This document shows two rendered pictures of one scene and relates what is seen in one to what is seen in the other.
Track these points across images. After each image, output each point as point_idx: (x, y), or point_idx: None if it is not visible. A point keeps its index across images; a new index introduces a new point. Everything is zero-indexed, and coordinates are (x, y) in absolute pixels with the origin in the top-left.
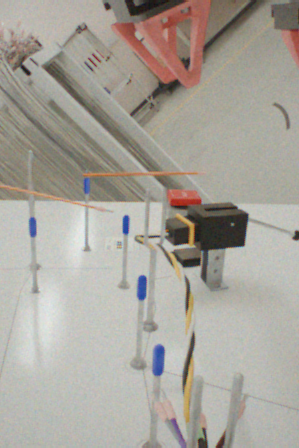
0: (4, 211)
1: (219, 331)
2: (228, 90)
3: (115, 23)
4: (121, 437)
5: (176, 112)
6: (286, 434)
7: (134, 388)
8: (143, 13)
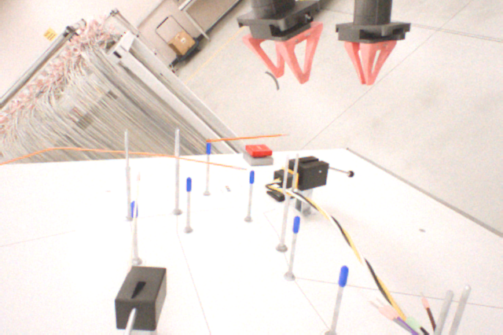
0: None
1: (326, 245)
2: (231, 61)
3: (246, 37)
4: (307, 332)
5: (192, 77)
6: None
7: (296, 295)
8: (285, 36)
